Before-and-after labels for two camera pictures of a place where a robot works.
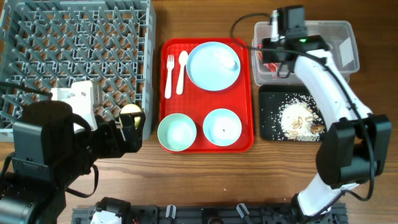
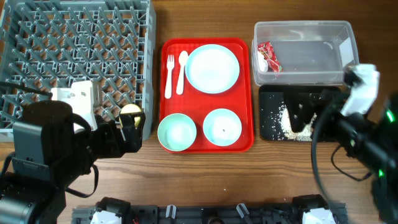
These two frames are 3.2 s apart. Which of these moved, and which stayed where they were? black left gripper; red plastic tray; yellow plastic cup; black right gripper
Moved: black right gripper
Stayed: yellow plastic cup; black left gripper; red plastic tray
